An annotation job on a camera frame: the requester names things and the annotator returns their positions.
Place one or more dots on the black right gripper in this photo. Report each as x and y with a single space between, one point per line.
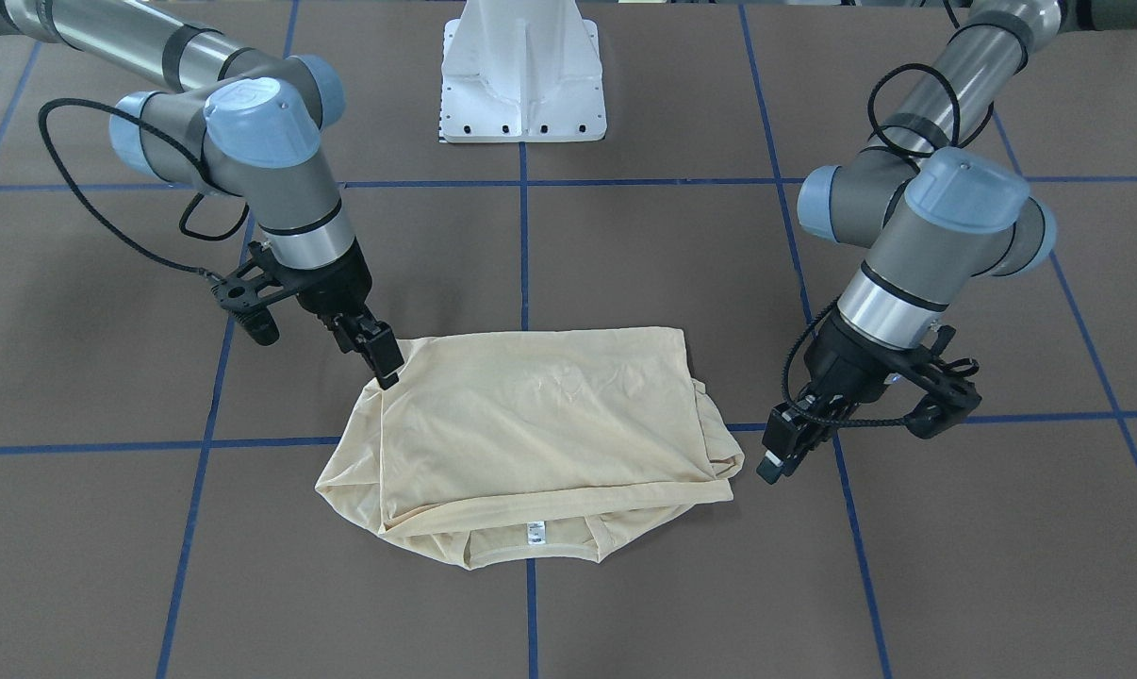
338 290

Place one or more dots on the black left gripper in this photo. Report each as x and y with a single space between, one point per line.
840 370

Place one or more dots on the beige long-sleeve printed shirt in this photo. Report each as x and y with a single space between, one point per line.
516 445

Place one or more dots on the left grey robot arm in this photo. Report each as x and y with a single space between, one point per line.
931 215

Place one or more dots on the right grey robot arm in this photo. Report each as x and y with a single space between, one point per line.
226 119

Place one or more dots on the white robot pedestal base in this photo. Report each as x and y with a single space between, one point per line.
521 71

